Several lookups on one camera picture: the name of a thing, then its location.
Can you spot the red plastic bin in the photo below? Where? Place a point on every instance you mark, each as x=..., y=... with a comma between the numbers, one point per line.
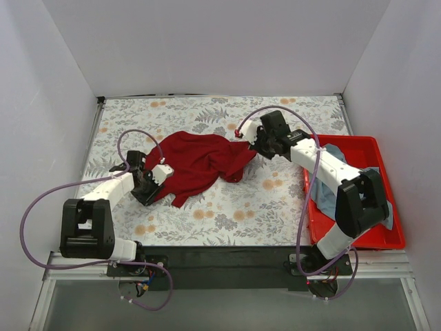
x=359, y=152

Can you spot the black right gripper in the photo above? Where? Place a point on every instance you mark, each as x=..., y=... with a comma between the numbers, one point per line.
x=262, y=146

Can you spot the grey-blue t-shirt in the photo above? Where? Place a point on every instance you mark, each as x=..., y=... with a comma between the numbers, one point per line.
x=354, y=198

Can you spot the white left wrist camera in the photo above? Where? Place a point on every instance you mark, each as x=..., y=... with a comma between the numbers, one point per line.
x=161, y=172

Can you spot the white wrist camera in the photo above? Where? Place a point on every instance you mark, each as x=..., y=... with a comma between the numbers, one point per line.
x=249, y=131
x=161, y=172

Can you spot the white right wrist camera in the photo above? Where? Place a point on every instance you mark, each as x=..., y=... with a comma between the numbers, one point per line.
x=249, y=131

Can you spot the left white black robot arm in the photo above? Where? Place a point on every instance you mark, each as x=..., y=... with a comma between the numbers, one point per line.
x=87, y=229

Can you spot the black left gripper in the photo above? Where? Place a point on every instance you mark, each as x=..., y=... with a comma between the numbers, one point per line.
x=148, y=190

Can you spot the red t-shirt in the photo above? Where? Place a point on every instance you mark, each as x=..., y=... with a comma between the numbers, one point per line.
x=198, y=161

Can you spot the floral patterned table mat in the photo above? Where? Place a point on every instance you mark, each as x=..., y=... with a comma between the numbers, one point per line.
x=263, y=208

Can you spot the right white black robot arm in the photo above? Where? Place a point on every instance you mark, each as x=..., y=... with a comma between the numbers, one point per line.
x=306, y=154

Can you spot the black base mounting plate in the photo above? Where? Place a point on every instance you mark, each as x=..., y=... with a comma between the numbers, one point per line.
x=228, y=267

